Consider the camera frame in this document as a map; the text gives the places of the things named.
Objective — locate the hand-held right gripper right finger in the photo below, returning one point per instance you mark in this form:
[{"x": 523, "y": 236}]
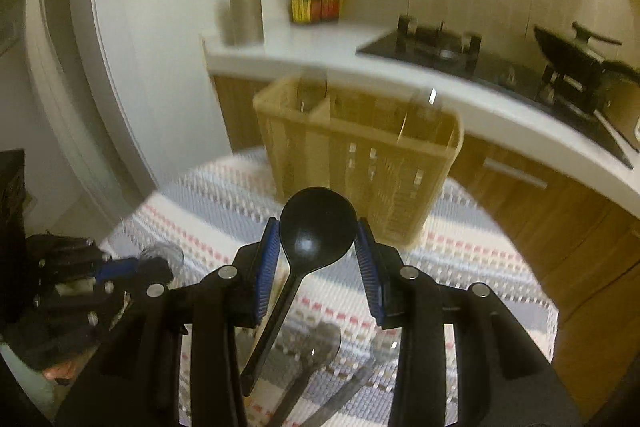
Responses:
[{"x": 369, "y": 277}]

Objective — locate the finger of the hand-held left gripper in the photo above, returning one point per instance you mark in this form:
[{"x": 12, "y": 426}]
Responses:
[
  {"x": 85, "y": 317},
  {"x": 120, "y": 269}
]

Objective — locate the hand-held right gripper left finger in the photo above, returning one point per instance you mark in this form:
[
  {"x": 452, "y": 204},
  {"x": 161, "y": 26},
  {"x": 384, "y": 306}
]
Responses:
[{"x": 265, "y": 272}]

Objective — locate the black plastic spoon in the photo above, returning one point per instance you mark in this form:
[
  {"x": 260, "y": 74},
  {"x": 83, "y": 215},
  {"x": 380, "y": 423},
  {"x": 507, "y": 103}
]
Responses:
[{"x": 317, "y": 232}]

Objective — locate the tan plastic utensil basket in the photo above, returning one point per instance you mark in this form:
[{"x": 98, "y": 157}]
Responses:
[{"x": 360, "y": 167}]

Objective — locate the striped woven mat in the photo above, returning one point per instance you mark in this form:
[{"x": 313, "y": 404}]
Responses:
[{"x": 450, "y": 287}]

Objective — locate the wooden kitchen counter cabinet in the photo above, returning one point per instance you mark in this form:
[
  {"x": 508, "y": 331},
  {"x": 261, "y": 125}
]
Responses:
[{"x": 550, "y": 217}]

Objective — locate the white refrigerator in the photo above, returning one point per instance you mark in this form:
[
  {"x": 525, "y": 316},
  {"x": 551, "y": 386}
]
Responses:
[{"x": 165, "y": 57}]

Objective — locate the black gas stove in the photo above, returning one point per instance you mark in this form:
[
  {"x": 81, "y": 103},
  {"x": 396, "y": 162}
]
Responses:
[{"x": 500, "y": 67}]

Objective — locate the gold thermos bottle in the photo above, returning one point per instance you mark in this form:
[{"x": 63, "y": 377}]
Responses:
[{"x": 242, "y": 7}]

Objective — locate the black wok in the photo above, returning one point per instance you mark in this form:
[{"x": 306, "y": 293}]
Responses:
[{"x": 565, "y": 52}]

